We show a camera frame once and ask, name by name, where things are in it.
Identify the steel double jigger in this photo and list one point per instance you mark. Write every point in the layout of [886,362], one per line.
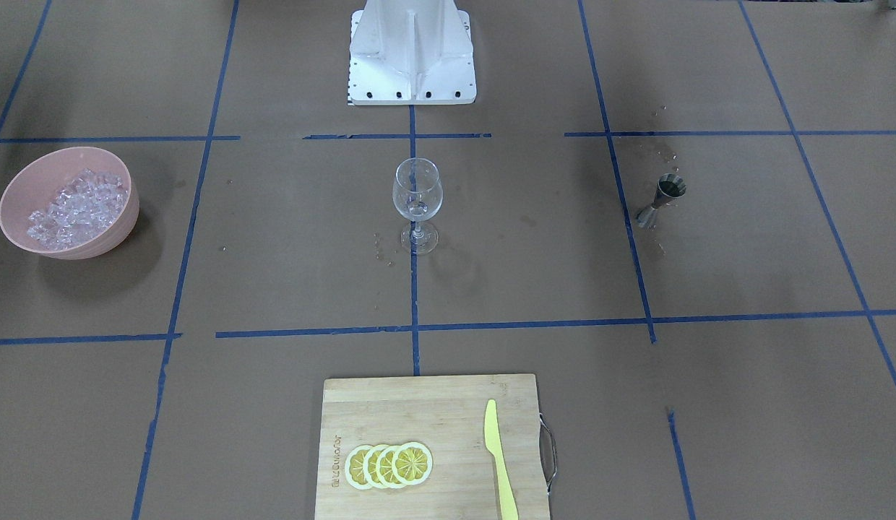
[669,188]

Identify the clear wine glass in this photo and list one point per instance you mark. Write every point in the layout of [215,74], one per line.
[418,194]

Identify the clear ice cubes pile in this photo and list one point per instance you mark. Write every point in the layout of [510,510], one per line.
[82,209]

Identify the bamboo cutting board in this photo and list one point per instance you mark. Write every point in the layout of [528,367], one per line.
[446,414]

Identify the yellow plastic knife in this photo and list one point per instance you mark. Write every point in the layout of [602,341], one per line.
[494,445]

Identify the lemon slice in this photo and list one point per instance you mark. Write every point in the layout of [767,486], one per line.
[412,463]
[384,468]
[354,468]
[370,467]

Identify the pink bowl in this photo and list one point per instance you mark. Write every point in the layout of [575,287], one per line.
[35,186]

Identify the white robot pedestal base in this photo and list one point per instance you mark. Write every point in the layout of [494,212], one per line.
[411,53]

